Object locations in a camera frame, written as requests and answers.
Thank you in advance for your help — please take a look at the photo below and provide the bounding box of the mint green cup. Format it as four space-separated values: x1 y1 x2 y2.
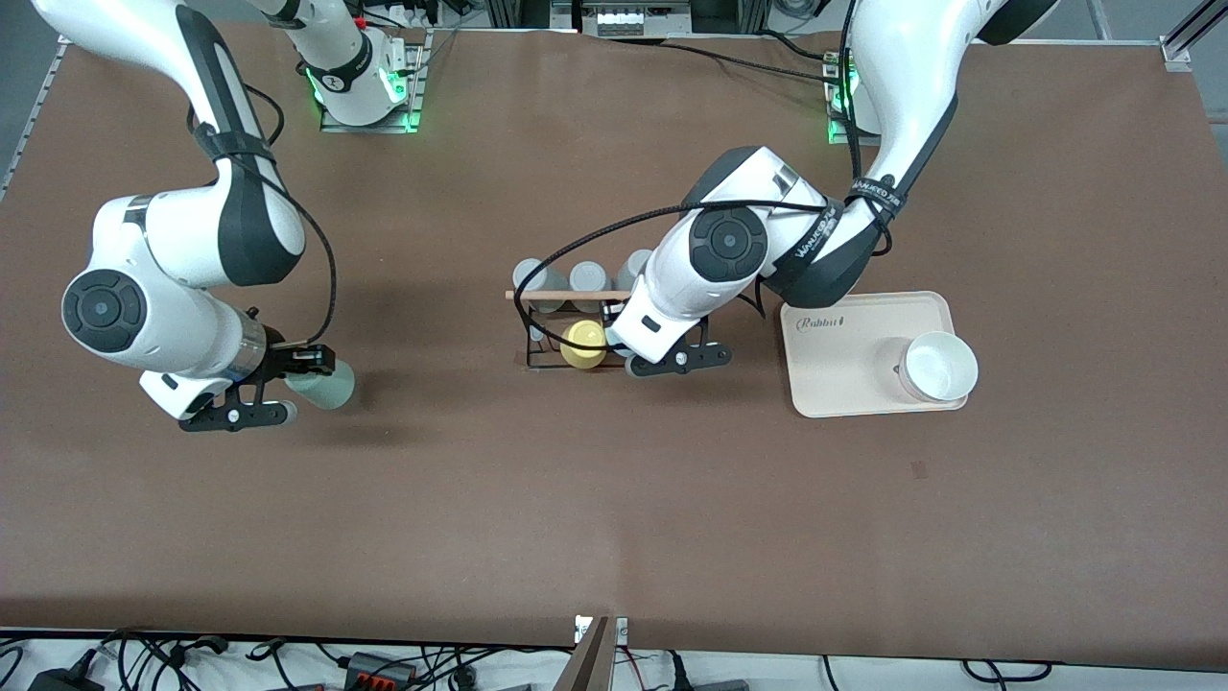
286 358 357 412

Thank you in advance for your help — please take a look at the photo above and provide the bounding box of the yellow cup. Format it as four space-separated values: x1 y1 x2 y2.
559 320 610 370

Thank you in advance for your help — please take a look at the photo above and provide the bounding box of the grey cup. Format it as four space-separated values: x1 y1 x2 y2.
569 261 612 314
616 249 656 295
511 257 569 314

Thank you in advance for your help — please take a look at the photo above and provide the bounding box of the beige plastic tray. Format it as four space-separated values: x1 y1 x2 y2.
780 291 970 419

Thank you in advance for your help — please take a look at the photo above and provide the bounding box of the white bowl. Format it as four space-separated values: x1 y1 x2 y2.
897 330 980 404

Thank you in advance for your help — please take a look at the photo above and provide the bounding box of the grey power strip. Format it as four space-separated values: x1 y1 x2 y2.
580 0 694 38

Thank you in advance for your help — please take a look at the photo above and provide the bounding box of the orange black connector block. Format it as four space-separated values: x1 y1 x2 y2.
343 651 415 688

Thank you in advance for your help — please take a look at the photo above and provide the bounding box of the black power adapter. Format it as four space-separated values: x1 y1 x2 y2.
27 665 106 691

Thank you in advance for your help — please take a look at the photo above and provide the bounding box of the wooden stick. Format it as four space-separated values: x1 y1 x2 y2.
555 617 612 691

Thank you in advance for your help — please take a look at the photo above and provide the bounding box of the black wire cup rack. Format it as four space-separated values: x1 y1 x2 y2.
506 288 634 371

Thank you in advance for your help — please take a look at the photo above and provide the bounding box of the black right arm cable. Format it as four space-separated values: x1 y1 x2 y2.
186 84 339 348

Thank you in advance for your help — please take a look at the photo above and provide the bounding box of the black cable on table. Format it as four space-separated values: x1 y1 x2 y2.
614 35 847 83

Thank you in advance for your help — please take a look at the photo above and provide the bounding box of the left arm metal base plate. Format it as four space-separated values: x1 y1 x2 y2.
826 50 880 147

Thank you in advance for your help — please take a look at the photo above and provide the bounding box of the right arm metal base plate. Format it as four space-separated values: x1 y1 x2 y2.
319 29 425 134

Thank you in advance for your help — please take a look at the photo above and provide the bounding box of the white tag bracket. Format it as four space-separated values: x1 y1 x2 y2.
574 614 630 646

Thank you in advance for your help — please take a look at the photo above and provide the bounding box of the aluminium frame rail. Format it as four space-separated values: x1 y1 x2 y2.
0 35 71 201

